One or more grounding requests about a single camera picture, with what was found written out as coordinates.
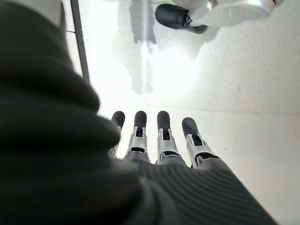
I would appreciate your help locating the robot left hand dark palm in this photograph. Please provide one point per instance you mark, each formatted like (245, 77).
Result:
(70, 164)

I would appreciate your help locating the white kitchen cabinet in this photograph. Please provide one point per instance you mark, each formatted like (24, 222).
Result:
(79, 42)

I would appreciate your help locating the black robot foot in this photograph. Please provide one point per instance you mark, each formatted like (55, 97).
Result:
(173, 15)

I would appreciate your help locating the white robot leg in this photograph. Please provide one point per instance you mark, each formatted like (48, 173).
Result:
(234, 9)

